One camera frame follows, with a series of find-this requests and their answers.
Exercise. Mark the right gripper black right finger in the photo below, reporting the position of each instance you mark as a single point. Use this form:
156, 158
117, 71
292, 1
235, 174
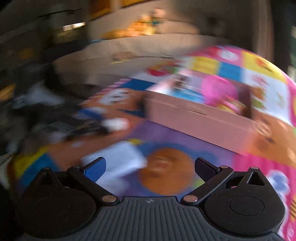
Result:
214, 177

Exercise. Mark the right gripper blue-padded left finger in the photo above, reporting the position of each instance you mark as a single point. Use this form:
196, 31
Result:
87, 176

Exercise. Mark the blue white packet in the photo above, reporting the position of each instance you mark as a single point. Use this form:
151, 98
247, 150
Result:
188, 95

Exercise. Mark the colourful patchwork play mat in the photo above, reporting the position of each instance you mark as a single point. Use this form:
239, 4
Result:
200, 149

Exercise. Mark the pink cardboard box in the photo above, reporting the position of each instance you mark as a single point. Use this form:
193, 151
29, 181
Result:
229, 124

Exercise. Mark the beige sofa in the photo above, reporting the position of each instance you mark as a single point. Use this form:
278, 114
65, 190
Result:
126, 53

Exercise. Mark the yellow plush doll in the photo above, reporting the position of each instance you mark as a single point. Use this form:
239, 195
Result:
145, 25

